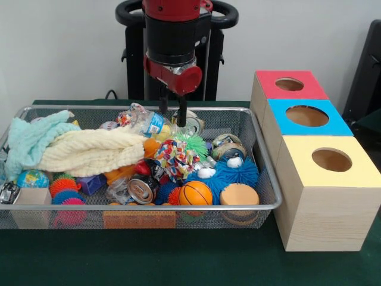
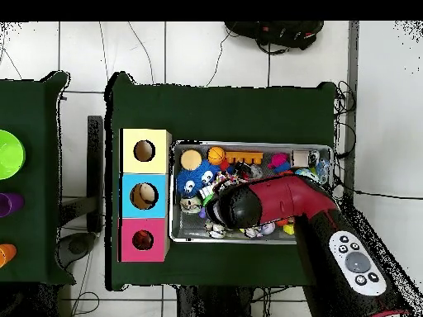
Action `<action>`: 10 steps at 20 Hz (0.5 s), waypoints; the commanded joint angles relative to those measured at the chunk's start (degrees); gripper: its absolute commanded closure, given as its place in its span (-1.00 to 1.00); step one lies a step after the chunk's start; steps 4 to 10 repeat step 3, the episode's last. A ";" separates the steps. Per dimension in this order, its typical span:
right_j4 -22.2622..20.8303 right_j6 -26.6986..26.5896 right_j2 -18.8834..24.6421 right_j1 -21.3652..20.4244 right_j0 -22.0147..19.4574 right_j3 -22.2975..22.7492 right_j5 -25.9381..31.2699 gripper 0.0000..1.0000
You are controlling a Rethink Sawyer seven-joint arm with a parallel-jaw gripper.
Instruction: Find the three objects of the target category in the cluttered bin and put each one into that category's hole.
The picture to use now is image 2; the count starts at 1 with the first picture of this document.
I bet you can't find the shallow clear mesh bin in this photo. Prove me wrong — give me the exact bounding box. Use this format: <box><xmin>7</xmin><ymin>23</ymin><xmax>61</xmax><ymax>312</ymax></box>
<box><xmin>169</xmin><ymin>140</ymin><xmax>333</xmax><ymax>246</ymax></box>

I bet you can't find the wooden box with three holes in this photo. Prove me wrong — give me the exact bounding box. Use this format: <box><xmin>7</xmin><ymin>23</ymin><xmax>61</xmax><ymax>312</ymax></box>
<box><xmin>116</xmin><ymin>127</ymin><xmax>173</xmax><ymax>263</ymax></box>

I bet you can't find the blue fuzzy monster toy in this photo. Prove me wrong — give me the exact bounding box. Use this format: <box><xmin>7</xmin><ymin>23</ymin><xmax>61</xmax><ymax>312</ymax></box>
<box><xmin>176</xmin><ymin>160</ymin><xmax>221</xmax><ymax>198</ymax></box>

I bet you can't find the orange toy basketball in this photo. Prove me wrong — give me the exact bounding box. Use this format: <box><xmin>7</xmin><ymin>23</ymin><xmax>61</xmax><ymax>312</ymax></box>
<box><xmin>207</xmin><ymin>145</ymin><xmax>227</xmax><ymax>166</ymax></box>

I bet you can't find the tan round foam disc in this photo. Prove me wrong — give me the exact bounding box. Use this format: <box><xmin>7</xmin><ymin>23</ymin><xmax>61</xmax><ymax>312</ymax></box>
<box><xmin>179</xmin><ymin>149</ymin><xmax>203</xmax><ymax>171</ymax></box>

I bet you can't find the orange plastic building block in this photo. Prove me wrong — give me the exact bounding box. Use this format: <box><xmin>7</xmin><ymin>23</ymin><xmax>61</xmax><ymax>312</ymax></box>
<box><xmin>225</xmin><ymin>150</ymin><xmax>264</xmax><ymax>165</ymax></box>

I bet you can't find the crushed drink can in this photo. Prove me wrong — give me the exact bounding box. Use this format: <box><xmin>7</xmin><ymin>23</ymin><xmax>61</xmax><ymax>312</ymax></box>
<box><xmin>204</xmin><ymin>219</ymin><xmax>228</xmax><ymax>239</ymax></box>

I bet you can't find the dark green table cloth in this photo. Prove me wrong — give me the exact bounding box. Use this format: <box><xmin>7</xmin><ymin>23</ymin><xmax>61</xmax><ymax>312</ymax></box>
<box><xmin>104</xmin><ymin>71</ymin><xmax>338</xmax><ymax>291</ymax></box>
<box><xmin>0</xmin><ymin>71</ymin><xmax>77</xmax><ymax>286</ymax></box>

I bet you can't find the small globe ball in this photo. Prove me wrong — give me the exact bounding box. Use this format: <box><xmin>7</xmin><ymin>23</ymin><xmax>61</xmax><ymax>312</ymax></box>
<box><xmin>294</xmin><ymin>167</ymin><xmax>320</xmax><ymax>182</ymax></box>

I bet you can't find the purple cup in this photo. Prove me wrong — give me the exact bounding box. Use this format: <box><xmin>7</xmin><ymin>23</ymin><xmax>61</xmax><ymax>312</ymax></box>
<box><xmin>0</xmin><ymin>192</ymin><xmax>26</xmax><ymax>218</ymax></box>

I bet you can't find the lime green bowl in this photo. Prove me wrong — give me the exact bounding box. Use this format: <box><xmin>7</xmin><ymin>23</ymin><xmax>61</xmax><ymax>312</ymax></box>
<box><xmin>0</xmin><ymin>129</ymin><xmax>26</xmax><ymax>181</ymax></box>

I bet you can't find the orange cup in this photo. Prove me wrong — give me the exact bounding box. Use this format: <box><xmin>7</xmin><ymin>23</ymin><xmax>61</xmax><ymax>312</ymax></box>
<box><xmin>0</xmin><ymin>243</ymin><xmax>17</xmax><ymax>268</ymax></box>

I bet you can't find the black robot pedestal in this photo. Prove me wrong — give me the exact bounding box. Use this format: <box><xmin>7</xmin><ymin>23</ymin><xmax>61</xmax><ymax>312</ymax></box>
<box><xmin>176</xmin><ymin>284</ymin><xmax>254</xmax><ymax>317</ymax></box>

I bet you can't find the black cable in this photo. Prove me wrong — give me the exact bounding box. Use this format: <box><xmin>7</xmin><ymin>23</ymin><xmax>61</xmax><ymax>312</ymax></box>
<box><xmin>333</xmin><ymin>174</ymin><xmax>423</xmax><ymax>201</ymax></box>

